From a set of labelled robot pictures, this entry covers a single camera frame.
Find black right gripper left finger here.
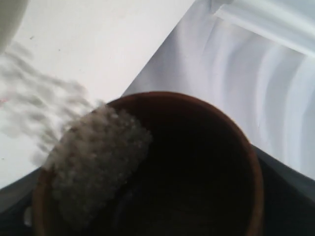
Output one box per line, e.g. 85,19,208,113
0,169,40,236

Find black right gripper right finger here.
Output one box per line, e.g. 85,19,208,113
253,146,315,236

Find brown wooden cup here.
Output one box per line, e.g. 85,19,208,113
31,91,264,236

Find white cloth backdrop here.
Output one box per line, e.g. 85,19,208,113
126,0,315,178

